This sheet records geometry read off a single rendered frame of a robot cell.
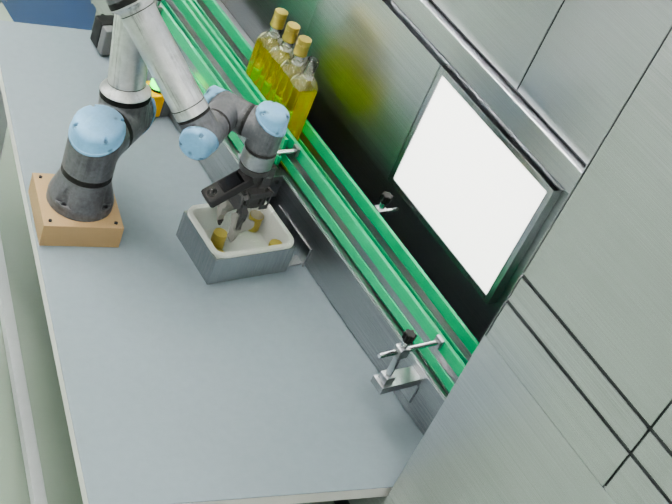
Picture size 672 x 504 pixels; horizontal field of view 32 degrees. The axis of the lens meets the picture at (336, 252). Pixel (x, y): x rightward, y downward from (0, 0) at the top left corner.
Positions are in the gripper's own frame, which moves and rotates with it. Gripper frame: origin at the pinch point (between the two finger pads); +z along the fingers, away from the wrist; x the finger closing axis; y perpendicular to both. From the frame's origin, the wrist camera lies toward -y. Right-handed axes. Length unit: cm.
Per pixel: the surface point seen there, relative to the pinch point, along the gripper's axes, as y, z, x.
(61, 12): 14, 24, 123
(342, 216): 22.2, -11.8, -12.4
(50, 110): -19, 8, 57
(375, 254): 22.1, -13.0, -26.6
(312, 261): 20.5, 3.9, -11.1
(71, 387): -49, 8, -30
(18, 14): 15, 45, 152
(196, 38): 21, -9, 62
